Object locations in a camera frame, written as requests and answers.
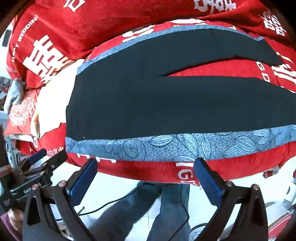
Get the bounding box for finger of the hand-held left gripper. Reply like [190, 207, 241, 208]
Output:
[14, 149, 47, 173]
[28, 151, 67, 187]

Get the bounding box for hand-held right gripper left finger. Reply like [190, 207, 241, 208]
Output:
[22, 159, 97, 241]

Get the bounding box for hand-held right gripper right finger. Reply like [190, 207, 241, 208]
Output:
[194, 158, 269, 241]

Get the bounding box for black pants with grey stripe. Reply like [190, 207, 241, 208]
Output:
[65, 24, 296, 163]

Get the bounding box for person's left forearm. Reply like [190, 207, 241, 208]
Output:
[0, 207, 25, 241]

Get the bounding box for white rack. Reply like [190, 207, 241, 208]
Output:
[5, 136, 23, 167]

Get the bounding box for red cushion with white emblem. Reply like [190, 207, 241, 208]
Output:
[5, 89, 38, 135]

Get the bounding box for person's right leg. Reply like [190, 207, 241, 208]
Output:
[147, 183, 191, 241]

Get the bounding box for person's leg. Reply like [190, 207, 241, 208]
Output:
[147, 183, 191, 241]
[89, 181, 162, 241]

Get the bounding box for person's left leg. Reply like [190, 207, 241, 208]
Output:
[89, 181, 162, 241]

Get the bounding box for red printed bed sheet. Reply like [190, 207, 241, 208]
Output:
[5, 19, 296, 188]

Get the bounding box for grey glove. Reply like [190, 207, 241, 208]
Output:
[3, 78, 26, 115]

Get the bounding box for red box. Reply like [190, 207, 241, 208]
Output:
[268, 212, 294, 239]

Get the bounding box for bunched red printed blanket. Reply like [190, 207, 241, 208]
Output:
[7, 0, 292, 88]

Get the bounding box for black cable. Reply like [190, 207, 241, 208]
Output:
[77, 182, 151, 216]
[166, 183, 190, 241]

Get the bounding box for white frame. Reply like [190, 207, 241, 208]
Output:
[266, 167, 296, 214]

